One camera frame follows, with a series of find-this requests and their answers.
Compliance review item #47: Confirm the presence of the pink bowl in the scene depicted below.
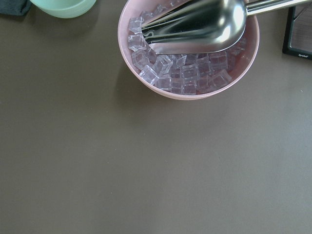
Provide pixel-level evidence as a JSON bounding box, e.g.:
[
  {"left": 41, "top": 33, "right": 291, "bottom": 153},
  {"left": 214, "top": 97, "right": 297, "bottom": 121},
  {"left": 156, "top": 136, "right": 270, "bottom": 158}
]
[{"left": 117, "top": 0, "right": 259, "bottom": 100}]

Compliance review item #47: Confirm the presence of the grey folded cloth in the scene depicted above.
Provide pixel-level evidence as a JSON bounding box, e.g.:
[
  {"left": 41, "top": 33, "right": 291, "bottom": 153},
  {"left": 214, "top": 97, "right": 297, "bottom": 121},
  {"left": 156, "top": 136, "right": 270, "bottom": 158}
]
[{"left": 0, "top": 0, "right": 32, "bottom": 16}]

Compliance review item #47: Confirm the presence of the black framed wooden tray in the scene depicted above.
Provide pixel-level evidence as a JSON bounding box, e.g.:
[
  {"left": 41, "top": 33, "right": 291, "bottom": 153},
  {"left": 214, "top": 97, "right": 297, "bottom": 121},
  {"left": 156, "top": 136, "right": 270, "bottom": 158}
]
[{"left": 282, "top": 2, "right": 312, "bottom": 60}]

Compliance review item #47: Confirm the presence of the steel ice scoop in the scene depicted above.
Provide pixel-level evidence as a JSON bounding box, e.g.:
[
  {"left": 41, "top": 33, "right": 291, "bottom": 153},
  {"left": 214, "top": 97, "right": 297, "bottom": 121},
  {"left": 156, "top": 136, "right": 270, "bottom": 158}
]
[{"left": 141, "top": 0, "right": 303, "bottom": 55}]

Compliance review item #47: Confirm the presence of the mint green bowl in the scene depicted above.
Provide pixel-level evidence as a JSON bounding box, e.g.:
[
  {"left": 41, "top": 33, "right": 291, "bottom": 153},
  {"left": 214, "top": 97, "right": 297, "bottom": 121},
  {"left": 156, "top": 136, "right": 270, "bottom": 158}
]
[{"left": 30, "top": 0, "right": 96, "bottom": 19}]

